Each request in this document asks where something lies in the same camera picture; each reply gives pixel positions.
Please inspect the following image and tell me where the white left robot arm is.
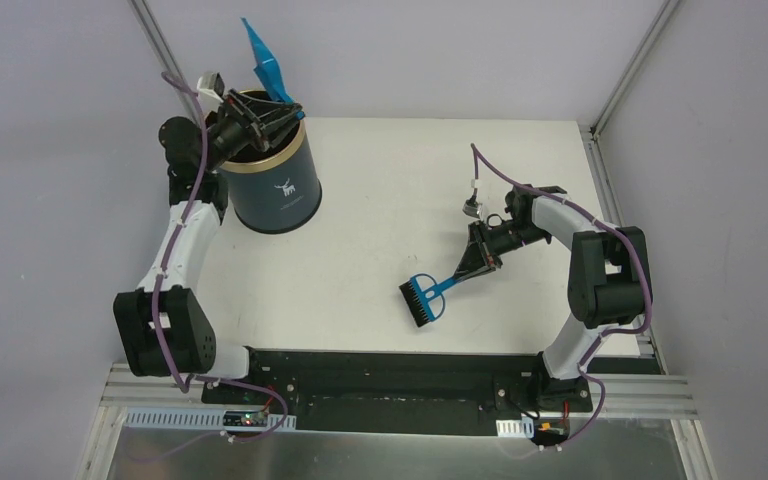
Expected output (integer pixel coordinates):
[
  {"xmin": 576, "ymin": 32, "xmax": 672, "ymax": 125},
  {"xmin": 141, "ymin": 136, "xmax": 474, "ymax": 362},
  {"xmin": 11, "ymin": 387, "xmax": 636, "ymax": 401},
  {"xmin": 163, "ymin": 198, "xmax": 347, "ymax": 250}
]
[{"xmin": 113, "ymin": 90, "xmax": 302, "ymax": 405}]

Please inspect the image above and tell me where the left white slotted cable duct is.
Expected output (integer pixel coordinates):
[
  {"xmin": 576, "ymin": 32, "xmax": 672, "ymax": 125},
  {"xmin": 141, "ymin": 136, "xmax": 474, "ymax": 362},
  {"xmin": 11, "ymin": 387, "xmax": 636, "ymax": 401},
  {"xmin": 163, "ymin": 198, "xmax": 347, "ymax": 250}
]
[{"xmin": 124, "ymin": 407, "xmax": 296, "ymax": 433}]

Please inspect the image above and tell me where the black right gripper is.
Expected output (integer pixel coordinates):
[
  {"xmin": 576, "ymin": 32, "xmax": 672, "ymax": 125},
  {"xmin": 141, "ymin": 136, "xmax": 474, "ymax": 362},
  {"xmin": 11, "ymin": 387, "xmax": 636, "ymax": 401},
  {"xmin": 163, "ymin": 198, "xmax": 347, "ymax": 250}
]
[{"xmin": 454, "ymin": 220, "xmax": 549, "ymax": 283}]

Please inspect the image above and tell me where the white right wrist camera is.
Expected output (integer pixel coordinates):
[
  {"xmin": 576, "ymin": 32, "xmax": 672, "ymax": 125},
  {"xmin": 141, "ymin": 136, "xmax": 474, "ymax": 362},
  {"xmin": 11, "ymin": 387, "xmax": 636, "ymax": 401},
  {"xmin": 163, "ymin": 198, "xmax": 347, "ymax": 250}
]
[{"xmin": 462, "ymin": 179, "xmax": 484, "ymax": 220}]

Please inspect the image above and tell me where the blue hand brush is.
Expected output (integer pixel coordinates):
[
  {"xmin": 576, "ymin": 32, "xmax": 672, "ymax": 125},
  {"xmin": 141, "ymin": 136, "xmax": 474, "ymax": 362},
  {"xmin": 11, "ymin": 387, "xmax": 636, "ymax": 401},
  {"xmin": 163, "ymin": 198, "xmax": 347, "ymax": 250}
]
[{"xmin": 398, "ymin": 273, "xmax": 460, "ymax": 328}]

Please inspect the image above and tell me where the white slotted cable duct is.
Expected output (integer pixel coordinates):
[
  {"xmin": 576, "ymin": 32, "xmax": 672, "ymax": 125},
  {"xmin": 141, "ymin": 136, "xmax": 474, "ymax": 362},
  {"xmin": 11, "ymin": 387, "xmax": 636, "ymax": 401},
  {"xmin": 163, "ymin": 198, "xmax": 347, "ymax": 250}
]
[
  {"xmin": 495, "ymin": 417, "xmax": 535, "ymax": 439},
  {"xmin": 124, "ymin": 407, "xmax": 296, "ymax": 433}
]

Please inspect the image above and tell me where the right white slotted cable duct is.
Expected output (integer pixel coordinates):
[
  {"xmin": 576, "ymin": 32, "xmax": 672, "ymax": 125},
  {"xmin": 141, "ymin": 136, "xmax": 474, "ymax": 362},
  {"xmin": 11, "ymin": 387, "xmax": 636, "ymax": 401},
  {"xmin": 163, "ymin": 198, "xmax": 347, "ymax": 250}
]
[{"xmin": 495, "ymin": 417, "xmax": 535, "ymax": 439}]

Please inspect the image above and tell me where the dark blue gold-rimmed bin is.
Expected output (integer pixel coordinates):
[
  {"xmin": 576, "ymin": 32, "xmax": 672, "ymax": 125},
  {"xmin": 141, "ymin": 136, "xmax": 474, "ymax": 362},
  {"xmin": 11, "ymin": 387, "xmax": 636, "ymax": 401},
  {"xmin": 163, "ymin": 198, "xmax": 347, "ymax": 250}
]
[{"xmin": 206, "ymin": 103, "xmax": 323, "ymax": 234}]

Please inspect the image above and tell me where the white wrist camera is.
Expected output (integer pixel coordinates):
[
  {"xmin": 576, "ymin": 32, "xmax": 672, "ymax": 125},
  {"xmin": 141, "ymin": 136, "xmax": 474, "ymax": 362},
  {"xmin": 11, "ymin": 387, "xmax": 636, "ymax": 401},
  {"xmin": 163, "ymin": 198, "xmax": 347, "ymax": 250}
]
[
  {"xmin": 462, "ymin": 179, "xmax": 484, "ymax": 220},
  {"xmin": 196, "ymin": 71, "xmax": 225, "ymax": 105}
]

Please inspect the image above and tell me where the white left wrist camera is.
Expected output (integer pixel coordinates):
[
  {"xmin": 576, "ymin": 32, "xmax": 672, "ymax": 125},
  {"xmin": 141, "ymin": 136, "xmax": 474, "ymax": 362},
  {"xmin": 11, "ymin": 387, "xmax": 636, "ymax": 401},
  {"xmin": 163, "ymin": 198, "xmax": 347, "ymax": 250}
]
[{"xmin": 196, "ymin": 71, "xmax": 225, "ymax": 105}]

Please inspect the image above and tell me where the aluminium frame rail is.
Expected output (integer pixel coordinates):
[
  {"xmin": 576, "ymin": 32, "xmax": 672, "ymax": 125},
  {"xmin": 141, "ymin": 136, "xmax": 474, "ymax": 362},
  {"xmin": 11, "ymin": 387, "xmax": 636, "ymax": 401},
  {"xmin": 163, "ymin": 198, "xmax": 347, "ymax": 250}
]
[{"xmin": 126, "ymin": 0, "xmax": 186, "ymax": 86}]

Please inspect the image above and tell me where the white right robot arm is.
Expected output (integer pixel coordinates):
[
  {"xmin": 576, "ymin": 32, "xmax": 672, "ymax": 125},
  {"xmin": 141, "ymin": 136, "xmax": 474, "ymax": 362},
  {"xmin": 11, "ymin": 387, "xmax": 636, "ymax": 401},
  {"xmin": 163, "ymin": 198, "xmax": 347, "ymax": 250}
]
[{"xmin": 452, "ymin": 185, "xmax": 651, "ymax": 410}]

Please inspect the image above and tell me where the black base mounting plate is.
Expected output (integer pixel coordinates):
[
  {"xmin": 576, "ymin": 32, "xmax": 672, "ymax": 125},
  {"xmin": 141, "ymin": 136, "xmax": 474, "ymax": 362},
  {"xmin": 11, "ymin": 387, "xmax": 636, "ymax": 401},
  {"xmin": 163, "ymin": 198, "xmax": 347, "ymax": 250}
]
[{"xmin": 201, "ymin": 344, "xmax": 597, "ymax": 439}]

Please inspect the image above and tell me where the blue plastic dustpan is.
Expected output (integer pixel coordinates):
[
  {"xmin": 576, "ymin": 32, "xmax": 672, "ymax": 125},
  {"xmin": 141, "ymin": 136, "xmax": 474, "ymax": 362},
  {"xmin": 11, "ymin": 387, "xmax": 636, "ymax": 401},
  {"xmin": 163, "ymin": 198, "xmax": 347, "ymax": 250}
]
[{"xmin": 240, "ymin": 17, "xmax": 305, "ymax": 120}]

